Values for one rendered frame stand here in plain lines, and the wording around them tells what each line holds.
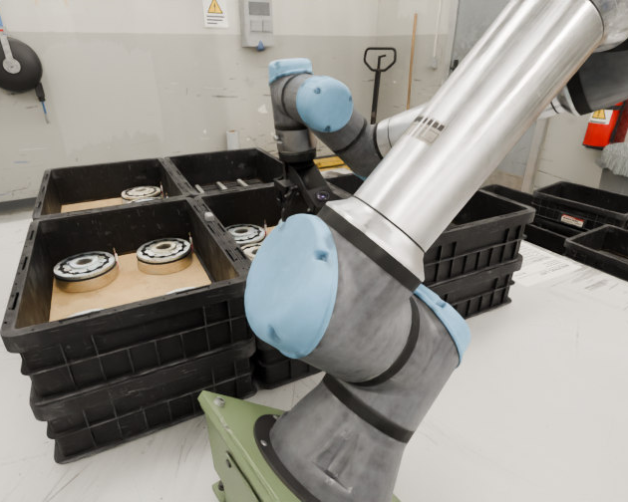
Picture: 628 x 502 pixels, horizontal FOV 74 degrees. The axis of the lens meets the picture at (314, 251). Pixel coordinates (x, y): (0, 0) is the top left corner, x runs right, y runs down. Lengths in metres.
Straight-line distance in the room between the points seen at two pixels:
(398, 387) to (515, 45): 0.32
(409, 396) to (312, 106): 0.40
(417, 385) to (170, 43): 3.87
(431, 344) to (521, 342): 0.50
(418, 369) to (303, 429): 0.13
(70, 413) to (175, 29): 3.73
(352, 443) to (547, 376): 0.49
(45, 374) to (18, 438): 0.20
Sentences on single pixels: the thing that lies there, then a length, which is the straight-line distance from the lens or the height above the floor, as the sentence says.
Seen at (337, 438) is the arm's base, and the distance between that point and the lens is 0.45.
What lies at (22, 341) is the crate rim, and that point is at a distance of 0.58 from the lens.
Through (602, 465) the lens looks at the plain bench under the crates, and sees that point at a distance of 0.76.
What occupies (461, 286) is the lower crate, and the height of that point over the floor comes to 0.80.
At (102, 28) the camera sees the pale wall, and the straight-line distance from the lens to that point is 4.04.
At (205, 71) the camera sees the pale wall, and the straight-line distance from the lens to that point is 4.20.
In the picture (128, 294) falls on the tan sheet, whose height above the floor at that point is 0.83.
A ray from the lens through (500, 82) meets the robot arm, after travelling 0.39.
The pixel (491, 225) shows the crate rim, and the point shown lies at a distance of 0.84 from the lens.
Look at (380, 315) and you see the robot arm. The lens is 0.36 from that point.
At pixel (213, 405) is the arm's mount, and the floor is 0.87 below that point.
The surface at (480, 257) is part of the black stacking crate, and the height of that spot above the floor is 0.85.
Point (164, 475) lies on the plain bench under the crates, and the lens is 0.67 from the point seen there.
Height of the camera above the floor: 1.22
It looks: 26 degrees down
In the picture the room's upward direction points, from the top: straight up
